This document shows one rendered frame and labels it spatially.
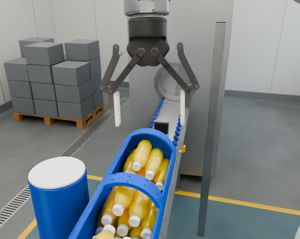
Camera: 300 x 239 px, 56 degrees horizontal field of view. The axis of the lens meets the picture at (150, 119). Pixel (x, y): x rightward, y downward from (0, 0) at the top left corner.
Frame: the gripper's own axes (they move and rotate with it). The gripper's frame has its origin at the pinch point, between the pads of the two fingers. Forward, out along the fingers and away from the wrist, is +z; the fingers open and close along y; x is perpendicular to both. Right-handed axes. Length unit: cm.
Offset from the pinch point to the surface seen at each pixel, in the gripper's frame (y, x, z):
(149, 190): -3, 36, 36
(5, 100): -265, 408, 68
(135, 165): -10, 58, 36
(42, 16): -230, 517, -77
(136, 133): -10, 77, 27
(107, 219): -18, 31, 45
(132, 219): -8, 30, 44
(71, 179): -42, 66, 47
